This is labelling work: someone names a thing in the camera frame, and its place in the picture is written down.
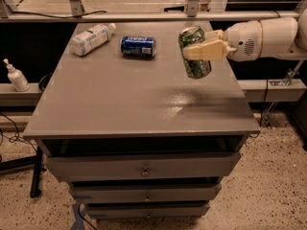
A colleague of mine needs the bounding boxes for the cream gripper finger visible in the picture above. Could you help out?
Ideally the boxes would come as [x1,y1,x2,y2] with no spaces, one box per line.
[204,30,224,41]
[182,39,236,60]

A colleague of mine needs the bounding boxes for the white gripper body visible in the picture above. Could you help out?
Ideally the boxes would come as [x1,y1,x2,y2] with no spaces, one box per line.
[223,21,262,61]

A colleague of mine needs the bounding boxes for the green soda can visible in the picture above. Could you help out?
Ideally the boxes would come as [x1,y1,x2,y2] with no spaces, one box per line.
[178,26,211,80]

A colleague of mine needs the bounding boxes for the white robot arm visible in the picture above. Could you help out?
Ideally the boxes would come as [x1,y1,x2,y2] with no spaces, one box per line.
[182,11,307,62]

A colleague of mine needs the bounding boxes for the blue pepsi can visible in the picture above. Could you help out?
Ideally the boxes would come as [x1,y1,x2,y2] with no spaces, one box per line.
[120,35,156,58]

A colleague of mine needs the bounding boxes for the white plastic bottle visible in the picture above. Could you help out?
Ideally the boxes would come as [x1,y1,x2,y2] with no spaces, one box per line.
[71,23,116,57]

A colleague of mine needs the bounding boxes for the top grey drawer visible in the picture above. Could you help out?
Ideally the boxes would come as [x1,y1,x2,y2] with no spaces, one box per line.
[45,152,241,182]

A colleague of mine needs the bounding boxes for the grey drawer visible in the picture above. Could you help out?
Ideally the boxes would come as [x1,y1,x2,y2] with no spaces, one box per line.
[86,203,209,219]
[45,152,241,182]
[70,184,222,203]

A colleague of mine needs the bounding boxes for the grey drawer cabinet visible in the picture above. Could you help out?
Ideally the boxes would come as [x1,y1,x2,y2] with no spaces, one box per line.
[24,22,259,209]

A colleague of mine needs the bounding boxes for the middle grey drawer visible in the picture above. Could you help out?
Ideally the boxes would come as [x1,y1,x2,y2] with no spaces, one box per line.
[70,184,222,203]

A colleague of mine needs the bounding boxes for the bottom grey drawer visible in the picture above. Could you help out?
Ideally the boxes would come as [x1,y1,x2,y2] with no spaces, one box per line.
[86,203,209,219]

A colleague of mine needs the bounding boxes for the white pump dispenser bottle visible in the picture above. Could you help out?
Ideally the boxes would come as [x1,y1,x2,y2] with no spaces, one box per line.
[4,58,30,92]

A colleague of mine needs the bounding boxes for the black floor stand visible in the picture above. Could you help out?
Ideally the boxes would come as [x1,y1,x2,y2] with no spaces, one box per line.
[0,146,46,198]

